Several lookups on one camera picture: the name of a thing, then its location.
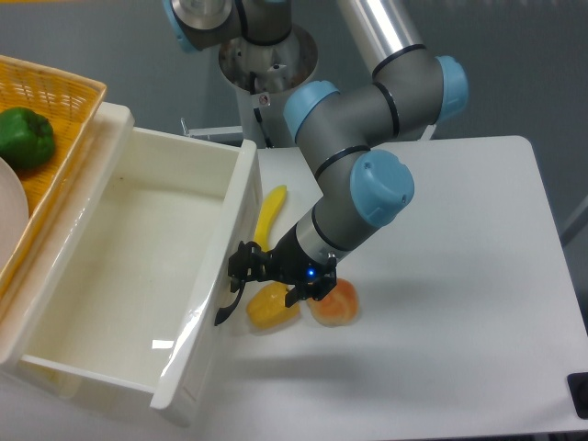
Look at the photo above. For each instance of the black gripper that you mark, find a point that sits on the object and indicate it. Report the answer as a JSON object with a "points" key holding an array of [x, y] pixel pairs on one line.
{"points": [[286, 263]]}

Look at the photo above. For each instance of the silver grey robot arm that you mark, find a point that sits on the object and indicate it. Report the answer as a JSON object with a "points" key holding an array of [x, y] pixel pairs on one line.
{"points": [[362, 189]]}

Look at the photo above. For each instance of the white drawer cabinet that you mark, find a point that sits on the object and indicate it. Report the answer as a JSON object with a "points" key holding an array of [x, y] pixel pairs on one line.
{"points": [[34, 283]]}

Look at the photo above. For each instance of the yellow bell pepper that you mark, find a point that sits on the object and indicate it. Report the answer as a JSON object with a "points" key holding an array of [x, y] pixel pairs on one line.
{"points": [[267, 309]]}

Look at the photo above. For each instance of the orange bread roll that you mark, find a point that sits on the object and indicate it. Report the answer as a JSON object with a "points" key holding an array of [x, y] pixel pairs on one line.
{"points": [[339, 307]]}

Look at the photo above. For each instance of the yellow banana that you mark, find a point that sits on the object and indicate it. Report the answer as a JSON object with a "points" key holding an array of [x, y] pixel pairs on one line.
{"points": [[270, 208]]}

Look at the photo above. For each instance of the white plate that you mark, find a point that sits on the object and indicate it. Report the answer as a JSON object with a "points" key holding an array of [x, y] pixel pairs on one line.
{"points": [[13, 211]]}

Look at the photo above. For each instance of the yellow wicker basket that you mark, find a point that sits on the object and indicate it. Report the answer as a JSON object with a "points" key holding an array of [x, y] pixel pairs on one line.
{"points": [[52, 110]]}

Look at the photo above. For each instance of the green bell pepper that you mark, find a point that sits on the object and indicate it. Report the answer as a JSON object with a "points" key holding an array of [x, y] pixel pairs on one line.
{"points": [[26, 138]]}

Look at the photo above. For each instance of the black corner device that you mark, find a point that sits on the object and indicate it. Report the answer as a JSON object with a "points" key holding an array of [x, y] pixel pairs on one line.
{"points": [[578, 386]]}

